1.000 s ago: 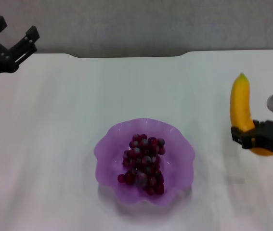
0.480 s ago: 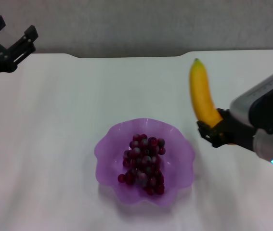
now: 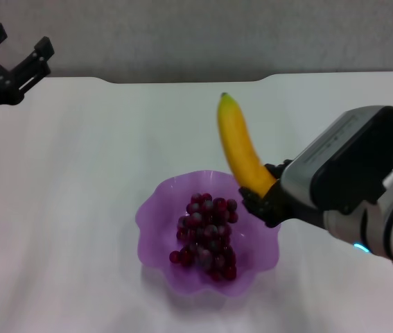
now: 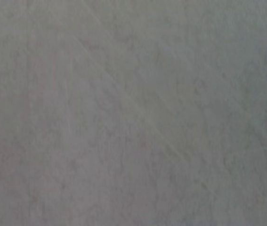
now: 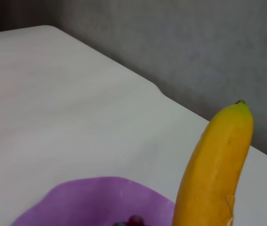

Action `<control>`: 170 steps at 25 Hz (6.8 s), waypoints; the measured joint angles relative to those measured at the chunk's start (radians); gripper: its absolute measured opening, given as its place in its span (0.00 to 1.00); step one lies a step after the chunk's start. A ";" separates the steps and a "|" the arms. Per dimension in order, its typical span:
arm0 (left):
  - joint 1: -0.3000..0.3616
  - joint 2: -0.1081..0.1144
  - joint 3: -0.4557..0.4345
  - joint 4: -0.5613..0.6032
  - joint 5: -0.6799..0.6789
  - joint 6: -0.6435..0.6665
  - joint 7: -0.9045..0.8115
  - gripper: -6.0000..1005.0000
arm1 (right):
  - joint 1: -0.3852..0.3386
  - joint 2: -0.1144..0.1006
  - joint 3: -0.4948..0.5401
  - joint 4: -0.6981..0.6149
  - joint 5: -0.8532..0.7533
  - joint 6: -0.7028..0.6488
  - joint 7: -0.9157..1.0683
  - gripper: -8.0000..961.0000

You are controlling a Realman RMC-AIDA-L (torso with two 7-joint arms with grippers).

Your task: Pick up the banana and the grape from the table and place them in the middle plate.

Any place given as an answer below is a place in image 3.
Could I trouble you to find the black grey right wrist camera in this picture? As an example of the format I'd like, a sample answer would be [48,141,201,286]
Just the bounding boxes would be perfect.
[279,105,393,214]

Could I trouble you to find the yellow banana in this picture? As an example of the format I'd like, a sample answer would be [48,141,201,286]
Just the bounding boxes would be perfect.
[216,92,277,197]

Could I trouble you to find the purple wavy plastic plate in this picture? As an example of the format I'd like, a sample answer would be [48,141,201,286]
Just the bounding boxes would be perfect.
[135,169,283,298]

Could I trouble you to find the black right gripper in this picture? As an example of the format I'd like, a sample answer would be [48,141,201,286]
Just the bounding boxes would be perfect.
[238,159,326,229]

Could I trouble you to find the dark red grape bunch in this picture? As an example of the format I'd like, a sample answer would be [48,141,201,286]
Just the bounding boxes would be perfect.
[168,192,239,282]

